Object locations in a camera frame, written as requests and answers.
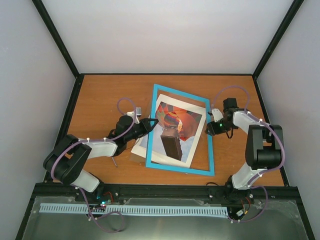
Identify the black mounting rail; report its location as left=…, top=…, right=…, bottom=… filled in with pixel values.
left=85, top=184, right=253, bottom=205

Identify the black enclosure frame post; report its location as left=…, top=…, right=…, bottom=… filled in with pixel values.
left=252, top=0, right=304, bottom=81
left=32, top=0, right=80, bottom=79

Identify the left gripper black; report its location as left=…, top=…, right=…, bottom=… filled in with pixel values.
left=125, top=118, right=159, bottom=143

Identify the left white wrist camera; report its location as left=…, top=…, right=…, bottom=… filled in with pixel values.
left=125, top=107, right=142, bottom=124

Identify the white photo mat board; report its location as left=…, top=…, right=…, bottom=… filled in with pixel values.
left=131, top=93, right=206, bottom=168

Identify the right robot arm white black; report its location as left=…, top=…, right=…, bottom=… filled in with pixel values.
left=205, top=98, right=285, bottom=202

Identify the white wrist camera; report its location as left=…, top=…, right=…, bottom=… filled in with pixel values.
left=208, top=108, right=223, bottom=123
left=125, top=107, right=142, bottom=124

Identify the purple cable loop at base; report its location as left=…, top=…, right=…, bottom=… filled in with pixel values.
left=79, top=189, right=126, bottom=234

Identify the colourful photo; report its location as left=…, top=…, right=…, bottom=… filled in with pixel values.
left=152, top=100, right=205, bottom=168

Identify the black enclosure frame post left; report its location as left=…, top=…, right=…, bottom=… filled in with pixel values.
left=32, top=0, right=80, bottom=79

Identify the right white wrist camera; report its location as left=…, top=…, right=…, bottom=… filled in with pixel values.
left=208, top=108, right=223, bottom=123

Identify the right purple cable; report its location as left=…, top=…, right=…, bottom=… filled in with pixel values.
left=211, top=85, right=287, bottom=223

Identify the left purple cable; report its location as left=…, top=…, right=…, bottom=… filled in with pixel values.
left=49, top=97, right=137, bottom=181

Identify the black enclosure frame post right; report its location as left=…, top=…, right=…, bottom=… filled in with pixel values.
left=252, top=0, right=304, bottom=81

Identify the blue picture frame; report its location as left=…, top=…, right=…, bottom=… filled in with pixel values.
left=145, top=84, right=215, bottom=176

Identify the light blue slotted cable duct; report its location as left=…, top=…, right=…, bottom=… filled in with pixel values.
left=38, top=203, right=229, bottom=218

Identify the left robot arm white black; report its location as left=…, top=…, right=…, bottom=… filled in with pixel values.
left=43, top=115, right=159, bottom=202

